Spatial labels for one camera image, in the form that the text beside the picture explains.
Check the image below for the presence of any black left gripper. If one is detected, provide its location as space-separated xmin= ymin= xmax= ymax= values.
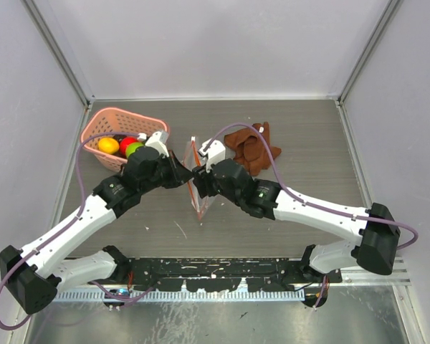
xmin=140 ymin=150 xmax=194 ymax=194

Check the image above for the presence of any clear zip top bag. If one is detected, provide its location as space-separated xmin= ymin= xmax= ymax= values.
xmin=182 ymin=136 xmax=216 ymax=221

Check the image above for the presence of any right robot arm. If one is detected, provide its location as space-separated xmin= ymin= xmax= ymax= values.
xmin=193 ymin=159 xmax=400 ymax=282

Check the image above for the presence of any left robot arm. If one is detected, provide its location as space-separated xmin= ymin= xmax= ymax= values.
xmin=0 ymin=147 xmax=192 ymax=315

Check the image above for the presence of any brown cloth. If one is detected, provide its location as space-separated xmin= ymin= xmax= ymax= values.
xmin=224 ymin=128 xmax=271 ymax=176

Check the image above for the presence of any light green apple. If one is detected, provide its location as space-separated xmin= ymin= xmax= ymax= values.
xmin=125 ymin=141 xmax=143 ymax=158

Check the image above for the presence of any red tomato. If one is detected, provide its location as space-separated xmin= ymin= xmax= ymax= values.
xmin=119 ymin=136 xmax=138 ymax=156

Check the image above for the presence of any orange yellow fruit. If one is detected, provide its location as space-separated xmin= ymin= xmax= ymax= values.
xmin=97 ymin=137 xmax=120 ymax=155

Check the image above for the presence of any pink plastic basket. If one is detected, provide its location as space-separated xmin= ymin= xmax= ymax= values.
xmin=80 ymin=107 xmax=171 ymax=172

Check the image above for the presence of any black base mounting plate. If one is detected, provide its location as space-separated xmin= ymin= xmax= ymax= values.
xmin=131 ymin=258 xmax=323 ymax=292

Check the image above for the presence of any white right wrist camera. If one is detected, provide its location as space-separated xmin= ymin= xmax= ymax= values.
xmin=198 ymin=139 xmax=226 ymax=173

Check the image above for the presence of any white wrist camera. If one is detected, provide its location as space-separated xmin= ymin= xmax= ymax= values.
xmin=198 ymin=139 xmax=226 ymax=173
xmin=145 ymin=130 xmax=169 ymax=157

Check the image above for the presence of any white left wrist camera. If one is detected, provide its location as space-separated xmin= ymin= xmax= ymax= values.
xmin=145 ymin=130 xmax=169 ymax=157

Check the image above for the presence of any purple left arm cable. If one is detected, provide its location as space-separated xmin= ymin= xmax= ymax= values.
xmin=0 ymin=134 xmax=148 ymax=330

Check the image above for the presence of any white slotted cable duct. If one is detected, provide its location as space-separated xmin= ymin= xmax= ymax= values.
xmin=54 ymin=287 xmax=305 ymax=302

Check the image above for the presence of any aluminium frame rail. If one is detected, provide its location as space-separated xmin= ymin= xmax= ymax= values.
xmin=341 ymin=257 xmax=411 ymax=286

